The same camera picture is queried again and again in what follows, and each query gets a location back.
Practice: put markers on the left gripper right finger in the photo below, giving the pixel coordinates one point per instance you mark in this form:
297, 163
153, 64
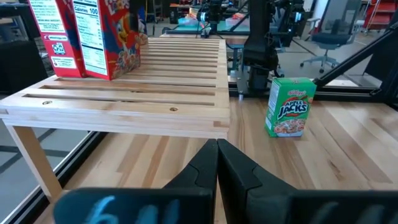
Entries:
248, 193

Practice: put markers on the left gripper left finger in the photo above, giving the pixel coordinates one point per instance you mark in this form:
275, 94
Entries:
186, 205

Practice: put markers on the Apple Jacks cereal box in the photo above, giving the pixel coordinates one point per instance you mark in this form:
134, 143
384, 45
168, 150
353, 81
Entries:
290, 109

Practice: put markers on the background black robot arm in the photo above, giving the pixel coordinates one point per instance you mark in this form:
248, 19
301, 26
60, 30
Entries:
213, 15

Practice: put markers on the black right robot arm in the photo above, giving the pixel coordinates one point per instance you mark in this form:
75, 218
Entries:
258, 53

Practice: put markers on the wooden slatted shelf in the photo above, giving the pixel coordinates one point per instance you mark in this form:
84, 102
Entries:
140, 102

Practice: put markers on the grey office chair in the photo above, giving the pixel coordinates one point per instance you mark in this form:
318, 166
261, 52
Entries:
331, 39

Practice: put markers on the black box cabinet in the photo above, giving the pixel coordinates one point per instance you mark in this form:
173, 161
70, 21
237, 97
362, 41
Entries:
21, 65

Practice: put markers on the red storage rack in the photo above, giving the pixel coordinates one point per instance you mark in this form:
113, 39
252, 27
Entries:
381, 14

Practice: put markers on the black table edge rail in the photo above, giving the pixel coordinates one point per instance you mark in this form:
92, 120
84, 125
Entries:
77, 158

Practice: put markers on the black table end rail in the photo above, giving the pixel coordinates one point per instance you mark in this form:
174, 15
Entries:
342, 92

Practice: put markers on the black diagonal frame strut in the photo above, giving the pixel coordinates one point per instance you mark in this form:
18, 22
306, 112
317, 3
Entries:
357, 54

